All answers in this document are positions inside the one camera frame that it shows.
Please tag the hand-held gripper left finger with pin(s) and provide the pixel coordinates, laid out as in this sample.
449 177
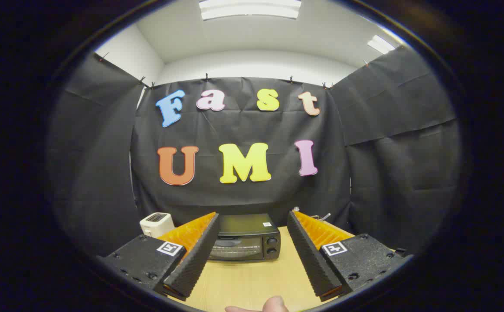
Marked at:
198 255

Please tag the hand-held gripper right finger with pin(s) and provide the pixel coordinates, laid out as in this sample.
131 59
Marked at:
308 255

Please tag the black toaster oven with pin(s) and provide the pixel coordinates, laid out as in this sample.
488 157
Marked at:
245 225

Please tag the white pop-up toaster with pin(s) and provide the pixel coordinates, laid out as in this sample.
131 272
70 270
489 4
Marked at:
156 223

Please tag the clear glass jar with spoon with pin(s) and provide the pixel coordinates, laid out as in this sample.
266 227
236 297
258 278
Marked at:
321 216

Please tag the small ceiling light panel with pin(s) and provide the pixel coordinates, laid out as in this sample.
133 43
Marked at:
381 44

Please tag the large ceiling light panel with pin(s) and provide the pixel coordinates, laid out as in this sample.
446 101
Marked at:
250 8

